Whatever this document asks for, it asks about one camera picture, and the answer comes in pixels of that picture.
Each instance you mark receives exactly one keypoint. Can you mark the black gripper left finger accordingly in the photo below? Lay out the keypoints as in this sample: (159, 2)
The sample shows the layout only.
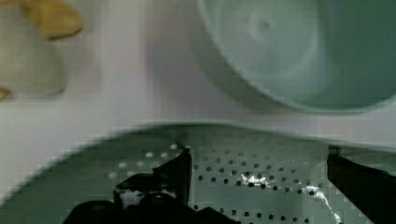
(158, 197)

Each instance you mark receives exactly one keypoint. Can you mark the green mug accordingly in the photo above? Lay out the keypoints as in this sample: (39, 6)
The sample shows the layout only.
(316, 56)

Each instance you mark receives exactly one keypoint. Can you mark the green plastic strainer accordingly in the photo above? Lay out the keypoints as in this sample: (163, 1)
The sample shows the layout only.
(248, 175)

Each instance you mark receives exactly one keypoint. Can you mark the yellow banana toy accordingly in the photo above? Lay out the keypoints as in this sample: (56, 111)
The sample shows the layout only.
(30, 65)

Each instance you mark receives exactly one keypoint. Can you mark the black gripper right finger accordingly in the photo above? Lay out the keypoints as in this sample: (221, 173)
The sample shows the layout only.
(371, 190)

